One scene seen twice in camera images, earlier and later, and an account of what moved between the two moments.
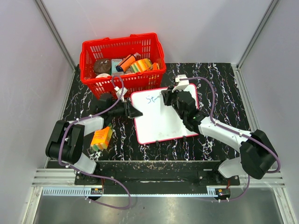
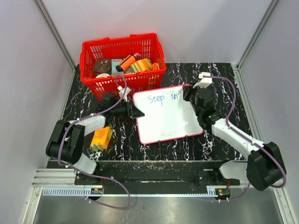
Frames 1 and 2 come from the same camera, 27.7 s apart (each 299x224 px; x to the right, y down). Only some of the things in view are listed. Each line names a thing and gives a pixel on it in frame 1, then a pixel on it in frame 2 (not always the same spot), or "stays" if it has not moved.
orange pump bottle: (127, 62) stays
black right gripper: (167, 94) to (187, 90)
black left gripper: (130, 111) stays
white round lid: (102, 75) stays
